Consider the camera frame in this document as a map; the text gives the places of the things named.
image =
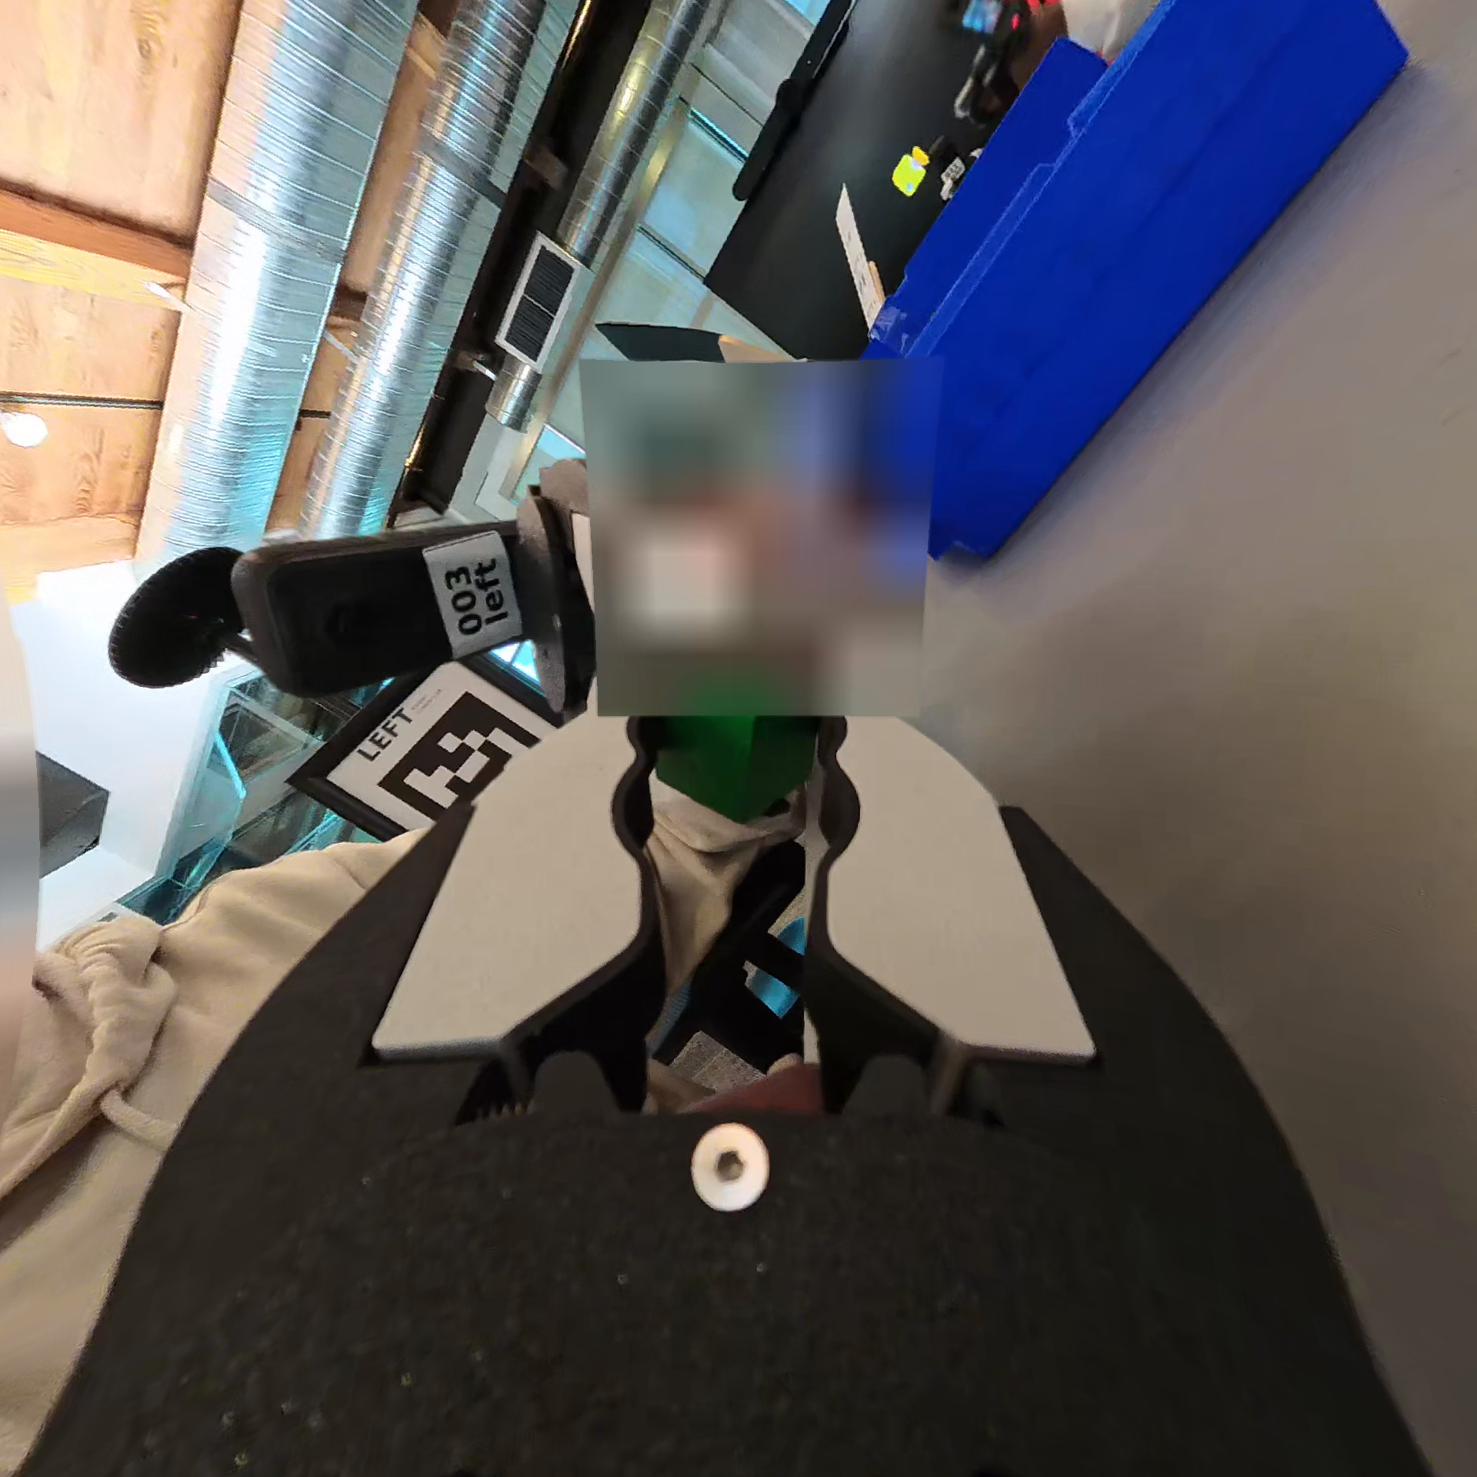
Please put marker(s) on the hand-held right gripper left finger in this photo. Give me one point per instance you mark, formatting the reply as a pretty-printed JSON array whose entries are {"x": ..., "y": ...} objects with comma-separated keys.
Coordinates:
[{"x": 519, "y": 911}]

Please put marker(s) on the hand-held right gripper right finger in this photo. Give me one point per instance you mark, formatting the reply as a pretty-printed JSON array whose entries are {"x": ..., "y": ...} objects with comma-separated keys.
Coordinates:
[{"x": 946, "y": 911}]

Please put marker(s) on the green wooden cube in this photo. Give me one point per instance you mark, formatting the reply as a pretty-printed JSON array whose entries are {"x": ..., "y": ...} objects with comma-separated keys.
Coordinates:
[{"x": 726, "y": 767}]

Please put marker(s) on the blue plastic bin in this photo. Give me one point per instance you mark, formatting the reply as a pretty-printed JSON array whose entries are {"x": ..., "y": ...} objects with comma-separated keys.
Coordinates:
[{"x": 1153, "y": 288}]

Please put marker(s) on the person's left forearm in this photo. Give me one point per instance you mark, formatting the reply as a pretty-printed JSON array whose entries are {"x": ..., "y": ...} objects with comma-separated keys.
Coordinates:
[{"x": 716, "y": 877}]

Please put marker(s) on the printed marker sign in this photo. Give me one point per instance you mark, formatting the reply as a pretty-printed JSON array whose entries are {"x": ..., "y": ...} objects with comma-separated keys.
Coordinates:
[{"x": 450, "y": 749}]

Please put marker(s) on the black disc on rod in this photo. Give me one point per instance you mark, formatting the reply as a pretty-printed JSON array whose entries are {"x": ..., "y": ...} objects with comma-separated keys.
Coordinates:
[{"x": 172, "y": 617}]

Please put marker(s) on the black mesh office chair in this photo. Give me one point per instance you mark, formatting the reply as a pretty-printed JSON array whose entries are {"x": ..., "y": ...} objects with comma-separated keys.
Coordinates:
[{"x": 744, "y": 969}]

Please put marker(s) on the hanging ceiling sign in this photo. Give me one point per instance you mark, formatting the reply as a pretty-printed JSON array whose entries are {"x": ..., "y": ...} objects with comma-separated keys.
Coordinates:
[{"x": 536, "y": 299}]

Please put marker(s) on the round ceiling lamp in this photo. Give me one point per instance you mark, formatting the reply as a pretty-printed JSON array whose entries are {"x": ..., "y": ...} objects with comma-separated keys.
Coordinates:
[{"x": 21, "y": 429}]

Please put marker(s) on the steel ceiling pipe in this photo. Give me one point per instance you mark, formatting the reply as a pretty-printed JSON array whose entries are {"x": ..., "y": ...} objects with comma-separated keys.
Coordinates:
[{"x": 600, "y": 185}]

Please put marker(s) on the white printed paper strip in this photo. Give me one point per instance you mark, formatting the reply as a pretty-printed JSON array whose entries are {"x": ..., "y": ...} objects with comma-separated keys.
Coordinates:
[{"x": 860, "y": 253}]

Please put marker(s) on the large black screen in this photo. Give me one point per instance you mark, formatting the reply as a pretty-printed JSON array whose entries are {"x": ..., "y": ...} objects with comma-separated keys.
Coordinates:
[{"x": 877, "y": 139}]

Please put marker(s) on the silver ventilation duct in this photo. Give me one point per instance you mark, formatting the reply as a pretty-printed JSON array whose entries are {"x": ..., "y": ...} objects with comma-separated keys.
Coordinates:
[
  {"x": 265, "y": 288},
  {"x": 427, "y": 288}
]

